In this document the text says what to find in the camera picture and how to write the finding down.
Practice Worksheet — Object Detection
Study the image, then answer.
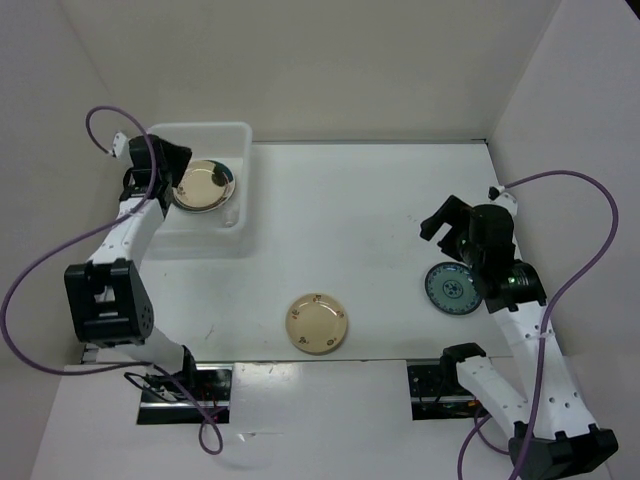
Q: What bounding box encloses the white plate red green rim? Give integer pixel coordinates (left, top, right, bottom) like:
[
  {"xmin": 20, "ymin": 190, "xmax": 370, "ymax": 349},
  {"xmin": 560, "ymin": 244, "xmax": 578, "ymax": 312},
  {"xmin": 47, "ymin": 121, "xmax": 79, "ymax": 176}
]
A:
[{"xmin": 172, "ymin": 158, "xmax": 239, "ymax": 215}]

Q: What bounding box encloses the beige plate with black patch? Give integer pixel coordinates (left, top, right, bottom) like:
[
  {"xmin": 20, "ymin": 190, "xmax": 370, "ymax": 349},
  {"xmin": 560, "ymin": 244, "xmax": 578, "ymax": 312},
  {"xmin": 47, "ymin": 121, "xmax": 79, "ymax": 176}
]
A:
[{"xmin": 172, "ymin": 159, "xmax": 236, "ymax": 211}]

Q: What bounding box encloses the teal patterned small plate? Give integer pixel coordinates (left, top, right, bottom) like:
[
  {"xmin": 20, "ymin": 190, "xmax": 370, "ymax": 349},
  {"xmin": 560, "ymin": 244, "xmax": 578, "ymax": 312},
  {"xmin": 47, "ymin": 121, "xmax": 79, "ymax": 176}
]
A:
[{"xmin": 424, "ymin": 262, "xmax": 483, "ymax": 316}]

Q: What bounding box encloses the clear glass cup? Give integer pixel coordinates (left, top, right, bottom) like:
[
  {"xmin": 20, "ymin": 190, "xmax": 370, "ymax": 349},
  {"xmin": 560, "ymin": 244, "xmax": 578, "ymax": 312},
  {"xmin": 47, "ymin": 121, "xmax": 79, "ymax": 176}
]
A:
[{"xmin": 221, "ymin": 206, "xmax": 240, "ymax": 228}]

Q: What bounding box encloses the beige plate with red marks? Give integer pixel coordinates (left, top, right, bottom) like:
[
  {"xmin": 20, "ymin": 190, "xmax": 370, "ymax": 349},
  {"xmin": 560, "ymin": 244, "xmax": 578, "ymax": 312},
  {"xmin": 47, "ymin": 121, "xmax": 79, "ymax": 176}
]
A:
[{"xmin": 285, "ymin": 293, "xmax": 349, "ymax": 356}]

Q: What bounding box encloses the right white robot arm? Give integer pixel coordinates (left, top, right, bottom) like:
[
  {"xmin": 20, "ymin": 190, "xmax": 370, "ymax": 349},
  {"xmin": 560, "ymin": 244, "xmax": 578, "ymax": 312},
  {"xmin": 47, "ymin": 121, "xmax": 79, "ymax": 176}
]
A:
[{"xmin": 420, "ymin": 196, "xmax": 619, "ymax": 479}]

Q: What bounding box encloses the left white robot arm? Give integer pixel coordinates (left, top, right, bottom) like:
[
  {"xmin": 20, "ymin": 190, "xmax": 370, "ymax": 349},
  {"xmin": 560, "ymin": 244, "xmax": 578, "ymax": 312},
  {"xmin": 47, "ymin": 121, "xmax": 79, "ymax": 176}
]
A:
[{"xmin": 64, "ymin": 133, "xmax": 200, "ymax": 400}]

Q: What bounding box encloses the white plastic bin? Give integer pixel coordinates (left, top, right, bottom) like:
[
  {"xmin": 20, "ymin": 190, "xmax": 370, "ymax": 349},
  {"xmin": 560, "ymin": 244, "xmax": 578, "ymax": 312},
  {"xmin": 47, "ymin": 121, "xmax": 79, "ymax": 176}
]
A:
[{"xmin": 145, "ymin": 122, "xmax": 252, "ymax": 260}]

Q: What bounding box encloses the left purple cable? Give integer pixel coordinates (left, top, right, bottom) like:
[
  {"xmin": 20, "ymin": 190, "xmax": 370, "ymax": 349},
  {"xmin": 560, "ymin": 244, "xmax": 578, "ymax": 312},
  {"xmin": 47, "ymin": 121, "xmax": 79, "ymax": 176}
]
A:
[{"xmin": 1, "ymin": 105, "xmax": 224, "ymax": 455}]

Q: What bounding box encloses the purple cable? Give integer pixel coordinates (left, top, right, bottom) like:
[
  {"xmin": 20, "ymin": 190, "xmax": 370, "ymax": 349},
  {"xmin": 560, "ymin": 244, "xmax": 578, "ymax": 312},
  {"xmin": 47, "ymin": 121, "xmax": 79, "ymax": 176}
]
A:
[
  {"xmin": 1, "ymin": 105, "xmax": 224, "ymax": 455},
  {"xmin": 457, "ymin": 170, "xmax": 620, "ymax": 480}
]

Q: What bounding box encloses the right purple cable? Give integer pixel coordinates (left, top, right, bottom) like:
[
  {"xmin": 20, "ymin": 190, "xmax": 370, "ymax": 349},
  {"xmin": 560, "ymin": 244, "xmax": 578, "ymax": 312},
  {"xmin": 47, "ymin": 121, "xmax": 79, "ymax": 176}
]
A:
[{"xmin": 457, "ymin": 170, "xmax": 620, "ymax": 480}]

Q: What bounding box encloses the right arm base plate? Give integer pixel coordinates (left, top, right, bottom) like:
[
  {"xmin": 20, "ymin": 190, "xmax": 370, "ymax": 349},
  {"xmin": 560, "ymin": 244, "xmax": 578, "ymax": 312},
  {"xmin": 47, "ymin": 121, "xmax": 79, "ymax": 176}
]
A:
[{"xmin": 406, "ymin": 360, "xmax": 487, "ymax": 421}]

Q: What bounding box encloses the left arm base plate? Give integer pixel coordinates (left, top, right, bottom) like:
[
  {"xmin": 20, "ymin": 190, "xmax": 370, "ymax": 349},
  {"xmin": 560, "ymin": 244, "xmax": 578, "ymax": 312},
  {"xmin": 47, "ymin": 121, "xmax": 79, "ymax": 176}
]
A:
[{"xmin": 123, "ymin": 364, "xmax": 233, "ymax": 425}]

